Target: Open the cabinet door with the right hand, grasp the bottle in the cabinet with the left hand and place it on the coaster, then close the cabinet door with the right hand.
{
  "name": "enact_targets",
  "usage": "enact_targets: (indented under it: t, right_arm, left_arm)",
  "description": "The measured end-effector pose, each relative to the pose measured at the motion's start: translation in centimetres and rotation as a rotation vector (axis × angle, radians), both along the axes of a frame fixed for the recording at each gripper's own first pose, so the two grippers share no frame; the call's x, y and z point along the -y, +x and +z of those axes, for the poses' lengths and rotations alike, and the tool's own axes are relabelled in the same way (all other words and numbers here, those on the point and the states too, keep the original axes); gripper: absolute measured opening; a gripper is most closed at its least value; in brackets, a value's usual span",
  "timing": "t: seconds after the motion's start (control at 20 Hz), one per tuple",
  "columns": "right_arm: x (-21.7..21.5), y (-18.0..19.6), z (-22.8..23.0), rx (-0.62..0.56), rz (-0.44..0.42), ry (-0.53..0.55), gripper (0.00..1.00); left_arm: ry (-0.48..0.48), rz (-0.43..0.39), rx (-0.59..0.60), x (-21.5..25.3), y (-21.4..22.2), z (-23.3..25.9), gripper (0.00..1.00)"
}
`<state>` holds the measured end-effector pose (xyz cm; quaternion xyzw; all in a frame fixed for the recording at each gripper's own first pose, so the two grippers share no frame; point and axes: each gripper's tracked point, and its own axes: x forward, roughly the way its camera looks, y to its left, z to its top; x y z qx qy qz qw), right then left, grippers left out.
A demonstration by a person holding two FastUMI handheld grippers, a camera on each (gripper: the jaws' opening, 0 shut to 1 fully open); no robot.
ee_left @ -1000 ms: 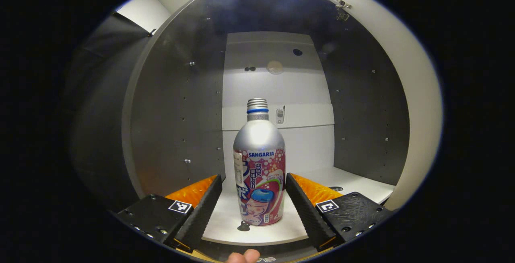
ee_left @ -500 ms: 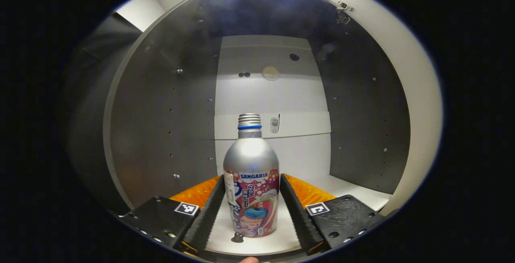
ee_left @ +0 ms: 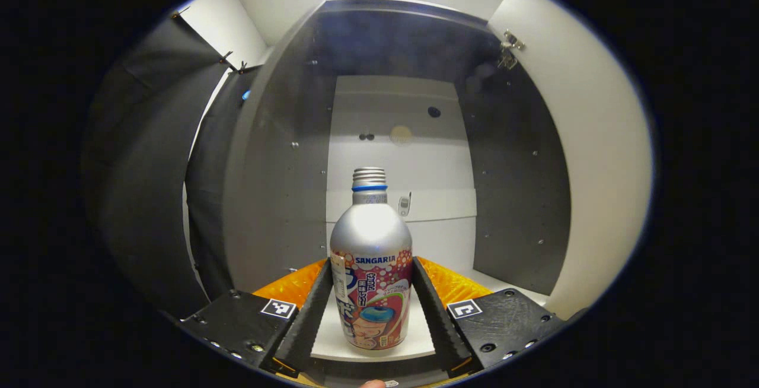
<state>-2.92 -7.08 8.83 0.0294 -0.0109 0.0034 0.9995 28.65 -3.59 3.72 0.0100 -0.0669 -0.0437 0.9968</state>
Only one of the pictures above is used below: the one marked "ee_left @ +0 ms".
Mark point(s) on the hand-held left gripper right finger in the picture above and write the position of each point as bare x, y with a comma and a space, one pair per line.
436, 317

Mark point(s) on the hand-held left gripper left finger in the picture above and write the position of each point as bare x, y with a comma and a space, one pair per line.
311, 317

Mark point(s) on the silver bottle with colourful label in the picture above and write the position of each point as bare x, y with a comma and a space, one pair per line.
370, 245

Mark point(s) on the dark grey cabinet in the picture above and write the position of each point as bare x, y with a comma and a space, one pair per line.
278, 168

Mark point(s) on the grey cabinet door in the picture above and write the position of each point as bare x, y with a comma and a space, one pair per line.
593, 168

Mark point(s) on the metal door hinge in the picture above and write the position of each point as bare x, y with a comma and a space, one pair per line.
510, 50

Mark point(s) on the black backdrop cloth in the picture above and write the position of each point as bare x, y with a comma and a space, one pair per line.
142, 168

